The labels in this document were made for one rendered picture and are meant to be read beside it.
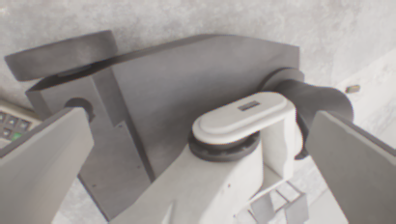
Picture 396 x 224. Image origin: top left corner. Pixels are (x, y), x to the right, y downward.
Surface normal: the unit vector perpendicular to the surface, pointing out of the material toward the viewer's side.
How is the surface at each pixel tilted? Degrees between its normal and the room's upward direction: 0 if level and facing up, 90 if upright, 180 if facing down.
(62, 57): 6
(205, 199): 90
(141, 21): 0
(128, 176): 0
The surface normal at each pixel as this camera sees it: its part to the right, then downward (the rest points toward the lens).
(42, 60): 0.19, 0.38
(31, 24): 0.40, 0.35
